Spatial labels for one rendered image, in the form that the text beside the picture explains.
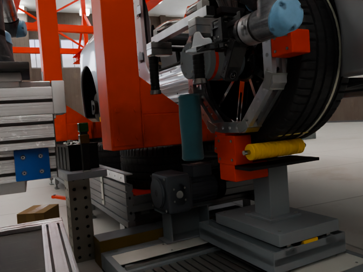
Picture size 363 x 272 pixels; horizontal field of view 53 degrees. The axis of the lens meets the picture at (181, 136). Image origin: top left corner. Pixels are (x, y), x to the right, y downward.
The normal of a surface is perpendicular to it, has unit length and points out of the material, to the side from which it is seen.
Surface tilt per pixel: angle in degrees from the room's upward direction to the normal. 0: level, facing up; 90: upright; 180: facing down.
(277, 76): 90
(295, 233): 90
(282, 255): 90
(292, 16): 90
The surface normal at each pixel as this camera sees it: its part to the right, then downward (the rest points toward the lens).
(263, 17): -0.88, 0.09
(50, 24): 0.47, 0.00
